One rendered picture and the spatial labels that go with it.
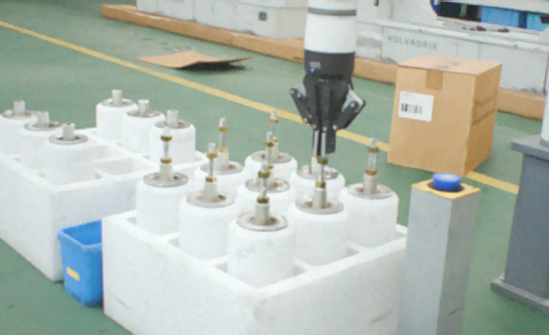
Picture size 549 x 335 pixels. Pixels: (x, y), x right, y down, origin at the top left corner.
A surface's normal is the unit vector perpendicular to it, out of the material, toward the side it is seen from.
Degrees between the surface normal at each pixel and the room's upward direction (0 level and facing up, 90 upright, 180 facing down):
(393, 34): 90
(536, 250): 90
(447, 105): 90
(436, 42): 90
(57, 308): 0
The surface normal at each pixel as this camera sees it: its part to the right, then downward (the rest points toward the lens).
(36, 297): 0.04, -0.96
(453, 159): -0.53, 0.22
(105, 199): 0.64, 0.25
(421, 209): -0.74, 0.16
